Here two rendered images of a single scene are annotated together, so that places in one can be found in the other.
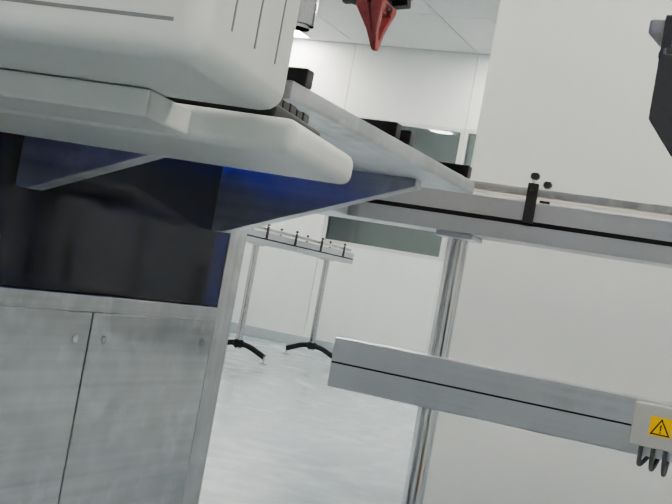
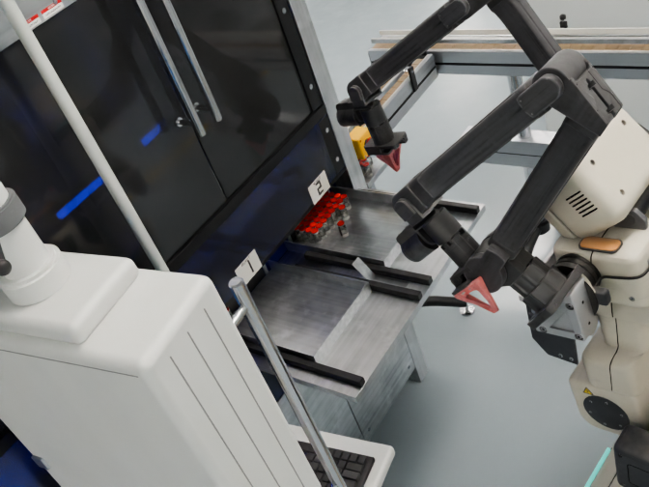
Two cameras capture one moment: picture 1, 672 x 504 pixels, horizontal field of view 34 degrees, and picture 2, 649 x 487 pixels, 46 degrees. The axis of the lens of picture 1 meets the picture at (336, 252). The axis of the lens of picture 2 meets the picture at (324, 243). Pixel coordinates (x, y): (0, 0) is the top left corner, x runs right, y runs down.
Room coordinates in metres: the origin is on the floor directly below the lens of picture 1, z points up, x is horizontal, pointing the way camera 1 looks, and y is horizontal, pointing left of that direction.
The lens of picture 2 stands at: (0.08, -0.46, 2.19)
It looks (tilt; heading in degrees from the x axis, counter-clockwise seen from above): 37 degrees down; 24
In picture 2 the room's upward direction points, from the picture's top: 22 degrees counter-clockwise
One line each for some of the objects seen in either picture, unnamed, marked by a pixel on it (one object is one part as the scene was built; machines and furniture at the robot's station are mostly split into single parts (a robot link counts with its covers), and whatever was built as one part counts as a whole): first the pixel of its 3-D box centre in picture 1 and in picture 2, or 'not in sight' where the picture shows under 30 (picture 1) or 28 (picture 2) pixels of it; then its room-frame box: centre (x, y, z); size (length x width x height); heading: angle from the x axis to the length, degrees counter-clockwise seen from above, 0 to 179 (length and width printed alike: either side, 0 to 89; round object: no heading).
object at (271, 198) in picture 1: (313, 206); not in sight; (1.77, 0.05, 0.79); 0.34 x 0.03 x 0.13; 67
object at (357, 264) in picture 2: not in sight; (380, 273); (1.50, 0.06, 0.91); 0.14 x 0.03 x 0.06; 66
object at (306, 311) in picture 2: not in sight; (291, 308); (1.42, 0.29, 0.90); 0.34 x 0.26 x 0.04; 67
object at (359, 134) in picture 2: not in sight; (357, 142); (2.01, 0.16, 0.99); 0.08 x 0.07 x 0.07; 67
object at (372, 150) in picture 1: (245, 130); (349, 276); (1.55, 0.16, 0.87); 0.70 x 0.48 x 0.02; 157
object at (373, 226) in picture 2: not in sight; (356, 225); (1.73, 0.15, 0.90); 0.34 x 0.26 x 0.04; 67
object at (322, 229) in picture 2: not in sight; (331, 218); (1.76, 0.23, 0.90); 0.18 x 0.02 x 0.05; 157
